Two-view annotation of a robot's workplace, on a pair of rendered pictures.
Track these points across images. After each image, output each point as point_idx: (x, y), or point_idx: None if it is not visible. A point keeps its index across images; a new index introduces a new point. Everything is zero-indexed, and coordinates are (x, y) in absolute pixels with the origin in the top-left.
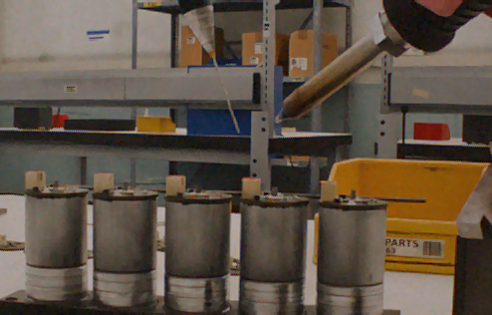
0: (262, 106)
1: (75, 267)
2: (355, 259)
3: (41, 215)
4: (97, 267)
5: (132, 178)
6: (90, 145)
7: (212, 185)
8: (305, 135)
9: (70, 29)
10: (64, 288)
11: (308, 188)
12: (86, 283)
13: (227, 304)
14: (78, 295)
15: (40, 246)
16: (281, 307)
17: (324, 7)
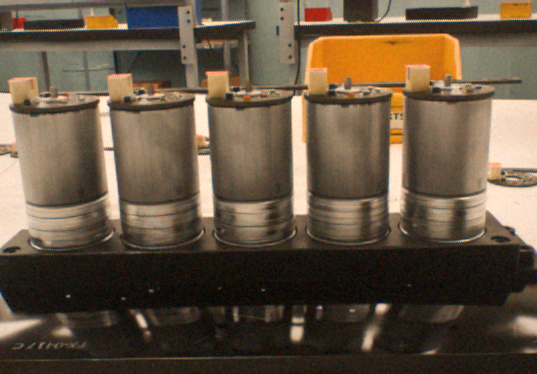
0: (186, 2)
1: (95, 200)
2: (463, 163)
3: (40, 138)
4: (126, 198)
5: (86, 66)
6: (48, 41)
7: (148, 68)
8: (220, 23)
9: None
10: (84, 229)
11: (221, 65)
12: (110, 216)
13: (294, 226)
14: (102, 234)
15: (44, 179)
16: (369, 228)
17: None
